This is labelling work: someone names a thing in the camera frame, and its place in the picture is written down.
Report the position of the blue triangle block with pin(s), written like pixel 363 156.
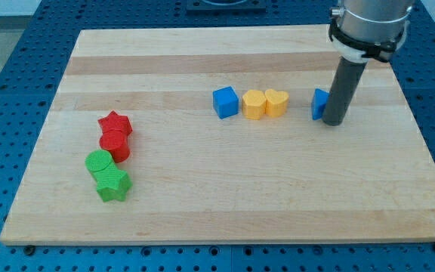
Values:
pixel 318 103

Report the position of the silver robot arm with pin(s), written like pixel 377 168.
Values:
pixel 369 29

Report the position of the yellow heart block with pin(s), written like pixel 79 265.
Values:
pixel 277 102

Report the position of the blue cube block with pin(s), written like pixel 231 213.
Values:
pixel 225 102

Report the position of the wooden board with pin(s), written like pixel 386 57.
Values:
pixel 199 179

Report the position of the yellow pentagon block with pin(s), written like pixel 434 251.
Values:
pixel 253 104

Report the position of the red cylinder block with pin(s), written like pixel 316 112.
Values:
pixel 116 143

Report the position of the red star block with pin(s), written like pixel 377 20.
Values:
pixel 115 122

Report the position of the green star block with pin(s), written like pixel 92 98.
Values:
pixel 112 184

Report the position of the green cylinder block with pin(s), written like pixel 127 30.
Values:
pixel 98 161

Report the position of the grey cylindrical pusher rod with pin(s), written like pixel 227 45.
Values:
pixel 347 77

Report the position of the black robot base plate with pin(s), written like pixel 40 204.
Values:
pixel 225 5

